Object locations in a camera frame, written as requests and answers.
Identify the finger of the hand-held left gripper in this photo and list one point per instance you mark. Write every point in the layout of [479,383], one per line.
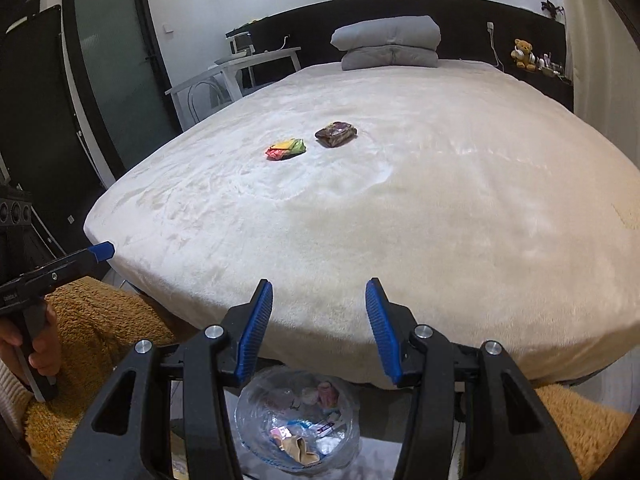
[100,252]

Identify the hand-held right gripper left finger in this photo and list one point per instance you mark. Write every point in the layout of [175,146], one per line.
[257,330]

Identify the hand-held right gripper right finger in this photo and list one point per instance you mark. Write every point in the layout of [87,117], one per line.
[382,330]

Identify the clear plastic bag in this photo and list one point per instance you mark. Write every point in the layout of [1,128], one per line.
[255,410]

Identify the pink wrapper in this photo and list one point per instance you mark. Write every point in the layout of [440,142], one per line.
[281,432]

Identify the brown paper bag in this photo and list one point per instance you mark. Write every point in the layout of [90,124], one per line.
[297,451]

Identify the red yellow green wrapper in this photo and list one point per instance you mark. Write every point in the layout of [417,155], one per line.
[285,149]

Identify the dark brown wrapper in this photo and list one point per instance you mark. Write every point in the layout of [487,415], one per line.
[336,134]

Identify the person's left forearm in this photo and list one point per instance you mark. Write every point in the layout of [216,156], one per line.
[12,395]

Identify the person's left hand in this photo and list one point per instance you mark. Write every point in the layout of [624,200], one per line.
[47,350]

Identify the yellow fuzzy pants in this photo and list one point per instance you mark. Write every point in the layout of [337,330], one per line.
[100,320]

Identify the beige plush bed blanket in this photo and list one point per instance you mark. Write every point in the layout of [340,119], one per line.
[400,210]

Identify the black cabinet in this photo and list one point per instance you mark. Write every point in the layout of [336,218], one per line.
[40,120]

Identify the frosted glass door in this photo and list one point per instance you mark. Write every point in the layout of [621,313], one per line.
[115,70]

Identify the clear chair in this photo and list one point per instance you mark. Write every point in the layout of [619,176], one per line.
[205,95]

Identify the white tabletop appliance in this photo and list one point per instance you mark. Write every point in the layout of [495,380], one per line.
[241,44]

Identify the white side table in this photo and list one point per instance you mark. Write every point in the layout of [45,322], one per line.
[270,55]

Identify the grey pillow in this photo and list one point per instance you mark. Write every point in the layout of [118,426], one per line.
[390,57]

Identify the grey pillows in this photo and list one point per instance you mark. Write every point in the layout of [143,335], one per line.
[385,32]

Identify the black headboard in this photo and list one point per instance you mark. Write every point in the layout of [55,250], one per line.
[310,25]

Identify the brown teddy bear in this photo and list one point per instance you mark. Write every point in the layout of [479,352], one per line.
[523,54]

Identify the cluster of small bottles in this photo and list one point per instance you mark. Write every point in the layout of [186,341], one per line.
[550,66]

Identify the cream curtain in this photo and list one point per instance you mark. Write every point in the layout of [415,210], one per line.
[600,60]

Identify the black figurine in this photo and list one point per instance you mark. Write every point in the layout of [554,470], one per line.
[551,8]

